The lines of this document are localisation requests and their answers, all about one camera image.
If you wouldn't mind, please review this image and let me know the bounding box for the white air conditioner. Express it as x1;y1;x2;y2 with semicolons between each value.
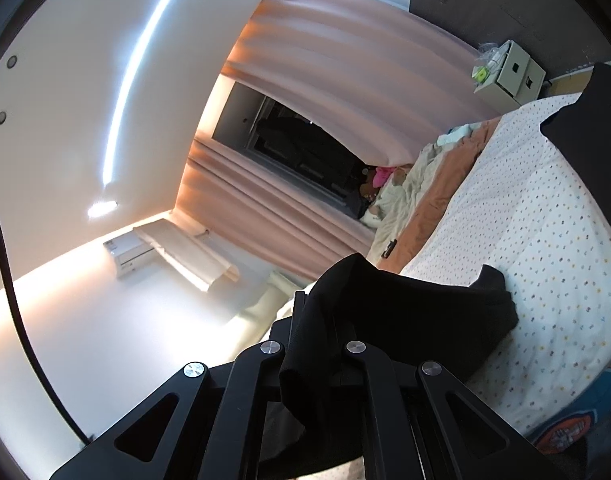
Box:
104;232;158;278

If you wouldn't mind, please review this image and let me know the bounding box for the orange quilt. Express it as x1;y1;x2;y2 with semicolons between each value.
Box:
378;117;503;273

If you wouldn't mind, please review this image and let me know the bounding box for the ceiling light strip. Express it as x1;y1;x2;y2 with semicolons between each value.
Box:
102;0;198;183

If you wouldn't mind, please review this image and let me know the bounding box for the white nightstand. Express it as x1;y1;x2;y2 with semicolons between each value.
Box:
473;40;546;106

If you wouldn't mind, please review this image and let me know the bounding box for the white hanging cloth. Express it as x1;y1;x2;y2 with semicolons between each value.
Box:
132;220;241;291

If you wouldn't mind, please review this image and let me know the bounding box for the cream crumpled blanket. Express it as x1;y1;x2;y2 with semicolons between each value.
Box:
368;122;486;256

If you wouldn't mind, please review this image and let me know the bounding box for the thick black cord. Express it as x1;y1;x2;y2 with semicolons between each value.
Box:
0;192;93;448

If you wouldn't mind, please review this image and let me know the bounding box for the white dotted blanket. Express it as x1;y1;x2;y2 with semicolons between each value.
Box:
400;95;611;436

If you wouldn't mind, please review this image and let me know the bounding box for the dark glass window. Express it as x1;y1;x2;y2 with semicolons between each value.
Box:
212;82;381;221

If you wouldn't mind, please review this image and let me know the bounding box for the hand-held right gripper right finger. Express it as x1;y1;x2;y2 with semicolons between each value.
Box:
330;330;566;480

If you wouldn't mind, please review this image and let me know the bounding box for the pink curtain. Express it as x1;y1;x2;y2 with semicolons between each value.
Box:
175;132;381;291
220;0;501;168

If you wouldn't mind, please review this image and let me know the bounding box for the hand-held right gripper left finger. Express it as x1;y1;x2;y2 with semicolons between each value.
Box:
50;290;311;480

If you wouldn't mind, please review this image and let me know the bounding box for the black jacket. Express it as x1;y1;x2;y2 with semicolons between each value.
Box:
258;62;611;480

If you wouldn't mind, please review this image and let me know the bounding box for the brown box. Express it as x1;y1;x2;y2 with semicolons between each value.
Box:
548;65;596;96

